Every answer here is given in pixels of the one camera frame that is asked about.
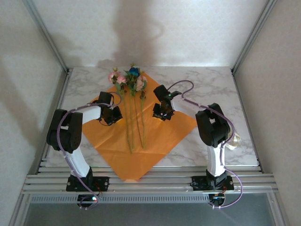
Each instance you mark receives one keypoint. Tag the orange wrapping paper sheet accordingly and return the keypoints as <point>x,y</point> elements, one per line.
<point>160,141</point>

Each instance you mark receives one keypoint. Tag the pink fake flower spray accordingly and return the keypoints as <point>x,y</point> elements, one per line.
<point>121,79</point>

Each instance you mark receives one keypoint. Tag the blue fake rose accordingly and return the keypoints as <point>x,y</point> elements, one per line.
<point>134,70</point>

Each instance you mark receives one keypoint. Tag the cream ribbon with gold print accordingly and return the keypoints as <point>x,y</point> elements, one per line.
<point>236,139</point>

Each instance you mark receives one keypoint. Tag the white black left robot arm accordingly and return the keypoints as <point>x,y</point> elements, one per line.
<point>77,162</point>

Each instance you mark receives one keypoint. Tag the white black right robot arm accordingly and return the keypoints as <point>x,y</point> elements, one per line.
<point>215,162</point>

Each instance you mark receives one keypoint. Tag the black controller board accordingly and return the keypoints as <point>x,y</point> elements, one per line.
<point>216,199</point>
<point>85,199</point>

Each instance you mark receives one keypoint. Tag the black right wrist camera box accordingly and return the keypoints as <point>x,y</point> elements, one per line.
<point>161,91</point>

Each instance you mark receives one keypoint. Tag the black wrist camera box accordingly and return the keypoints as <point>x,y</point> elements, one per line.
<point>105,97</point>
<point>161,91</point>

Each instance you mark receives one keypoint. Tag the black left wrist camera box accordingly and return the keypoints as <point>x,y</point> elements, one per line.
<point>105,97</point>

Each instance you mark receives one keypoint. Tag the aluminium side rail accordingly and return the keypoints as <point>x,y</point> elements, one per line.
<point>239,94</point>
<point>61,94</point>

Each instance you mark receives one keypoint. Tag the aluminium rail base frame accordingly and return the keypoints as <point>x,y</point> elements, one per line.
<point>164,182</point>

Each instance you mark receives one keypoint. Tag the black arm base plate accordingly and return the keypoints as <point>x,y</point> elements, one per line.
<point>101,183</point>
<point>200,183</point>

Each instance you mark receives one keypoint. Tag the aluminium frame post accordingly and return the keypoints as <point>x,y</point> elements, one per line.
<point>47,35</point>
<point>254,35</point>

